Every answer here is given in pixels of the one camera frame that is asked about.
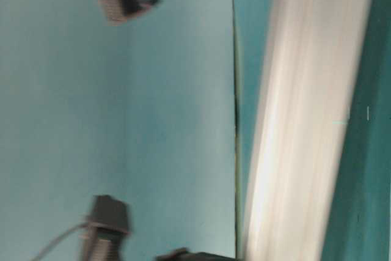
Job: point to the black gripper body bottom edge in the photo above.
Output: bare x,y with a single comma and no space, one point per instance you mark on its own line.
183,254

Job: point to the long silver aluminium rail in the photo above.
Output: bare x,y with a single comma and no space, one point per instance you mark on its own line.
309,73

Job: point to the black camera box lower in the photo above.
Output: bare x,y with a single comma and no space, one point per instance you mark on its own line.
107,227

